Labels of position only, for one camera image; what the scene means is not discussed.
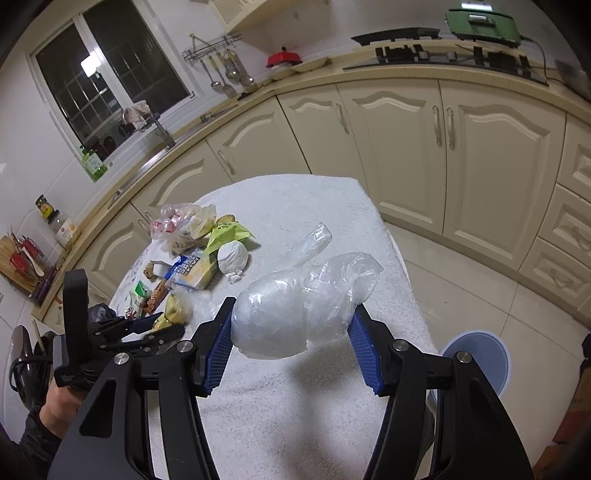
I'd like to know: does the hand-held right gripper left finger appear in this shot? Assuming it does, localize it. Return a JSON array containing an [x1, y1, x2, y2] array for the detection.
[[46, 296, 238, 480]]

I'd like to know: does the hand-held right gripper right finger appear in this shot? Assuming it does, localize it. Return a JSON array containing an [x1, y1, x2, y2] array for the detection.
[[347, 305, 539, 480]]

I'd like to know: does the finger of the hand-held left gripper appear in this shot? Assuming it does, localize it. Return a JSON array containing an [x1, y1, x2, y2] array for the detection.
[[104, 324, 185, 358], [91, 313, 164, 344]]

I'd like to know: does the clear bag with white contents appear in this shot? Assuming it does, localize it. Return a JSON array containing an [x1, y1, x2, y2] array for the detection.
[[231, 222, 384, 360]]

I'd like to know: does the clear bag of bread rolls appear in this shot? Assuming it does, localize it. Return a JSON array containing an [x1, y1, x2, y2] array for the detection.
[[164, 249, 222, 291]]

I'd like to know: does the person's left forearm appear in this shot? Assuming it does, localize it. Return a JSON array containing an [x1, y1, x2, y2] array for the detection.
[[0, 408, 63, 480]]

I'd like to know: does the person's left hand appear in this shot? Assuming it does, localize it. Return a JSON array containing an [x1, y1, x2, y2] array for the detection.
[[39, 382, 86, 439]]

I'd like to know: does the green white packet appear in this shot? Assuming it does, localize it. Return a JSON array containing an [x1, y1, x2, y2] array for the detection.
[[129, 281, 151, 319]]

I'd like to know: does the yellow wrapper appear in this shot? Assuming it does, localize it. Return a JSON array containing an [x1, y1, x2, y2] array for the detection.
[[152, 295, 192, 330]]

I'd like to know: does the orange brown snack wrapper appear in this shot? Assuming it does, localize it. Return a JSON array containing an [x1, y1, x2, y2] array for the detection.
[[148, 279, 169, 310]]

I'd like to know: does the dark glossy appliance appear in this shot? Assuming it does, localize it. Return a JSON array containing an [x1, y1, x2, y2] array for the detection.
[[8, 325, 56, 411]]

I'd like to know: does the wooden kitchen tool rack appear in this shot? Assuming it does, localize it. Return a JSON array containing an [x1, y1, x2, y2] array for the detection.
[[0, 233, 61, 305]]

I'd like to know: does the white jar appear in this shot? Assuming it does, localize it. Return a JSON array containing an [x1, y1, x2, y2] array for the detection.
[[48, 210, 81, 250]]

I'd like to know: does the white towel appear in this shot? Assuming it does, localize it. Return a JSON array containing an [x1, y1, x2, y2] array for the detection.
[[111, 174, 439, 480]]

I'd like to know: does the small white bagged ball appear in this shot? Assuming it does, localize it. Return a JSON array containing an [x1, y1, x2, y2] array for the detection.
[[217, 241, 250, 283]]

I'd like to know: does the clear plastic bag red print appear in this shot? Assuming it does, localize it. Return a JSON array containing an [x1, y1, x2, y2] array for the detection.
[[150, 203, 204, 241]]

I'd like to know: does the clear bag with yellow food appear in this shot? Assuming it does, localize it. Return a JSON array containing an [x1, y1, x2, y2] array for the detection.
[[168, 205, 218, 254]]

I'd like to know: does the green wrapper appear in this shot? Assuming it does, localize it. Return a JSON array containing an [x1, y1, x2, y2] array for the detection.
[[203, 220, 257, 257]]

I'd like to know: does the green bottle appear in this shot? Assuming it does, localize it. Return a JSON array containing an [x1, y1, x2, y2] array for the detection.
[[81, 145, 109, 183]]

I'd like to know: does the metal faucet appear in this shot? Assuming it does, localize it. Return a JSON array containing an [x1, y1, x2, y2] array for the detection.
[[139, 113, 176, 148]]

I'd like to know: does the pink cloth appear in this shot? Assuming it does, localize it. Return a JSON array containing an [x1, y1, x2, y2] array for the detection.
[[122, 102, 152, 127]]

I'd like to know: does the brown cardboard box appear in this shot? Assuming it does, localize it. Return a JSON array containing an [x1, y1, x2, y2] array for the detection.
[[540, 383, 591, 480]]

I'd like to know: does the cream kitchen cabinet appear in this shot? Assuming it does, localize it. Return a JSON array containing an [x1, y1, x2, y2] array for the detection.
[[34, 74, 591, 333]]

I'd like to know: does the metal spatula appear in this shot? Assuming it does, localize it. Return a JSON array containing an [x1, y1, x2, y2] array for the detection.
[[215, 54, 237, 97]]

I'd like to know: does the metal ladle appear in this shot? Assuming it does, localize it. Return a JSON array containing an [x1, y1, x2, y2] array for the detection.
[[199, 58, 222, 90]]

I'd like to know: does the kitchen window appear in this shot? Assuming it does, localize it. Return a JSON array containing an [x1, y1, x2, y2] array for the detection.
[[30, 0, 195, 148]]

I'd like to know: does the metal spoon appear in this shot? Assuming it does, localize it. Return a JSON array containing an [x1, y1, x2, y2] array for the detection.
[[226, 50, 254, 87]]

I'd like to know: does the metal utensil hanging rack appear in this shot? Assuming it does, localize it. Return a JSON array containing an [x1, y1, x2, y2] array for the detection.
[[181, 33, 243, 63]]

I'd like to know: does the white tray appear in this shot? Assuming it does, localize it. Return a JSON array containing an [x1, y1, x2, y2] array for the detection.
[[272, 58, 333, 75]]

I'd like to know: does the red pot lid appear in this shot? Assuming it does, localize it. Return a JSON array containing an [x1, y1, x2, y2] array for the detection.
[[267, 46, 304, 69]]

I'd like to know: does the black gas stove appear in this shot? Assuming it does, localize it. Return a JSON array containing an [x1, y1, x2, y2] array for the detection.
[[342, 44, 550, 88]]

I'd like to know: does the black griddle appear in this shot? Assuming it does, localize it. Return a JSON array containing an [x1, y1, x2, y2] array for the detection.
[[351, 28, 441, 46]]

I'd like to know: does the cream range hood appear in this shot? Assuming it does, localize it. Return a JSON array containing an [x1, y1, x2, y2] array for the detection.
[[210, 0, 269, 35]]

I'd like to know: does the green appliance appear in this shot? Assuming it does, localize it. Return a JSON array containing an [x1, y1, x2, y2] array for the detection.
[[444, 7, 525, 47]]

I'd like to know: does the black cable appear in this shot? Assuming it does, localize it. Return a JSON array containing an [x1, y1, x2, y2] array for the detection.
[[517, 34, 568, 86]]

